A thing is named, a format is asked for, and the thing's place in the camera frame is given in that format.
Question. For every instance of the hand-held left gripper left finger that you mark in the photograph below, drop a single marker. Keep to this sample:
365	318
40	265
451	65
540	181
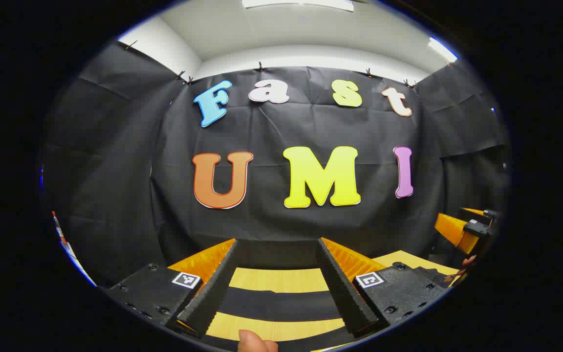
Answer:
213	298

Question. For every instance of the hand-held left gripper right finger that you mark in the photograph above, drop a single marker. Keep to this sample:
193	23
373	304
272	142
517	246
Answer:
347	298

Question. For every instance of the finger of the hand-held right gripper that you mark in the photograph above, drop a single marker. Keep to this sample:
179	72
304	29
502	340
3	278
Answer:
455	232

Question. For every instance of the black denim jeans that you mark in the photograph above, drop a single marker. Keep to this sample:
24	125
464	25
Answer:
281	303

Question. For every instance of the black backdrop cloth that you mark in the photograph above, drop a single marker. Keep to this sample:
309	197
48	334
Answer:
267	220

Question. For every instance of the white desk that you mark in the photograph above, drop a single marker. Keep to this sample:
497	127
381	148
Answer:
74	254

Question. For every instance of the ceiling light panel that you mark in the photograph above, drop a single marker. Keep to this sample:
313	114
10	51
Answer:
301	4
442	50

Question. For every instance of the row of black cloth clips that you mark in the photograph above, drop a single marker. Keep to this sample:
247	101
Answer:
260	66

